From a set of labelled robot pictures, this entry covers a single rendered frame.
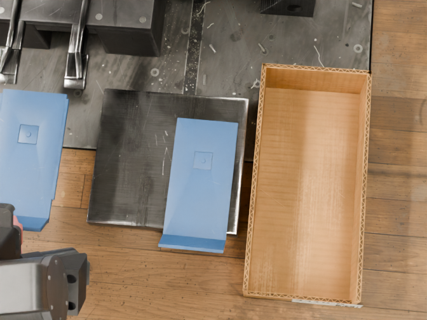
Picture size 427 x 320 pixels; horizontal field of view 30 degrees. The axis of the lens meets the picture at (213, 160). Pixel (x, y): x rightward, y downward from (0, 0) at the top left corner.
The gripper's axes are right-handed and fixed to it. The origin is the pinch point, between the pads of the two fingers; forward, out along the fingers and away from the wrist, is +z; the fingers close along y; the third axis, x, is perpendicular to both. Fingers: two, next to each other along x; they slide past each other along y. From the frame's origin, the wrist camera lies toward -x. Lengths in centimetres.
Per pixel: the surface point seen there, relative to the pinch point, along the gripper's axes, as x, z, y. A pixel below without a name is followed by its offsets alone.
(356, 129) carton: -35.9, 15.5, 9.1
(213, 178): -20.2, 10.4, 3.2
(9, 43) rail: 3.4, 11.6, 16.3
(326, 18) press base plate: -31.7, 23.2, 20.6
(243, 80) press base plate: -22.5, 19.0, 13.0
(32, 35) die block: 2.4, 17.2, 16.6
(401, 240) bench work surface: -41.7, 9.4, -1.6
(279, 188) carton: -27.7, 11.8, 2.4
